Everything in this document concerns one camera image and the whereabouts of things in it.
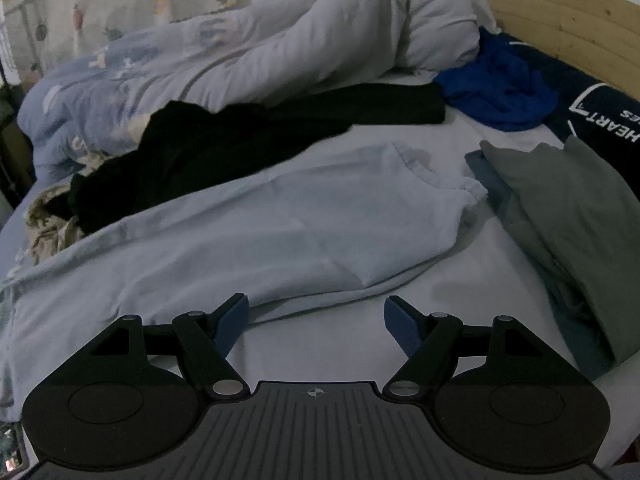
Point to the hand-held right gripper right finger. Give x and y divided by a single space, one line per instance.
400 325

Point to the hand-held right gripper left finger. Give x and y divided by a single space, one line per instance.
232 325

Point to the light blue pants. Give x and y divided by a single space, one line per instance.
250 240

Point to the black garment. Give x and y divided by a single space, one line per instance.
200 160

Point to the grey-green folded garment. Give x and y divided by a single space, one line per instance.
565 210

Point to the beige patterned garment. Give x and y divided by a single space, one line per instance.
50 225

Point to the royal blue garment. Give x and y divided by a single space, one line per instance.
500 90

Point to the light blue printed duvet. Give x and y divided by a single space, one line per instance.
250 50

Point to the navy printed pillow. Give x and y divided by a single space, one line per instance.
590 105

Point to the wooden headboard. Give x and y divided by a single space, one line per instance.
550 15

